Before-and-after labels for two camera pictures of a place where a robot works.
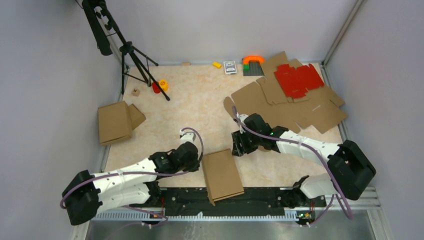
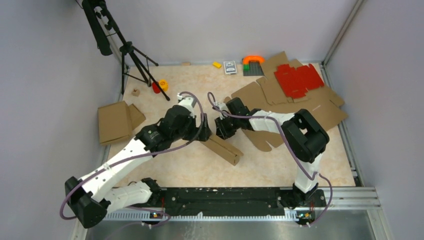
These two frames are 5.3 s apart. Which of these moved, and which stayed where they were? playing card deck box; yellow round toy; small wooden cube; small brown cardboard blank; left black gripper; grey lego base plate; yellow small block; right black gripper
Moved: left black gripper; right black gripper
Stayed: grey lego base plate; yellow small block; small wooden cube; yellow round toy; playing card deck box; small brown cardboard blank
